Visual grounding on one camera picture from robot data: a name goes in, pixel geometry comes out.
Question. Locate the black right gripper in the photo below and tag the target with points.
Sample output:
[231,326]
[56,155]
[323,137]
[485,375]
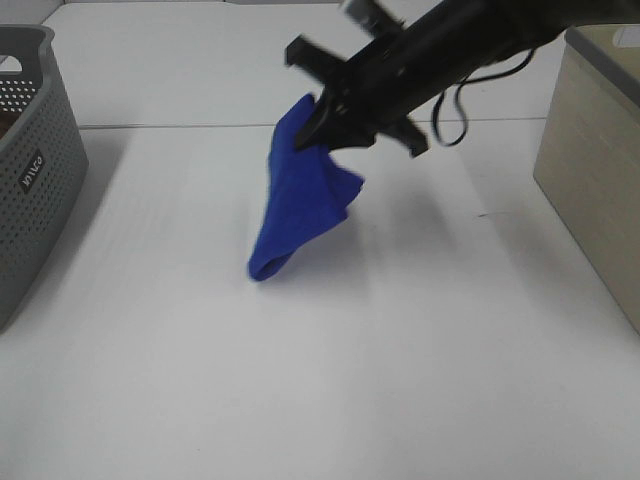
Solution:
[352,109]

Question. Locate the blue towel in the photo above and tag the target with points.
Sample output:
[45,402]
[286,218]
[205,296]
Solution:
[308,194]

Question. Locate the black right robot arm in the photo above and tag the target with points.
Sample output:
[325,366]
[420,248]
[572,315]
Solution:
[404,66]

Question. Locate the beige basket with grey rim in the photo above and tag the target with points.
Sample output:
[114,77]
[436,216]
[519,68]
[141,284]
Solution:
[588,161]

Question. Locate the grey perforated plastic basket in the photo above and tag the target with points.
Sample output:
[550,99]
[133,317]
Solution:
[43,160]

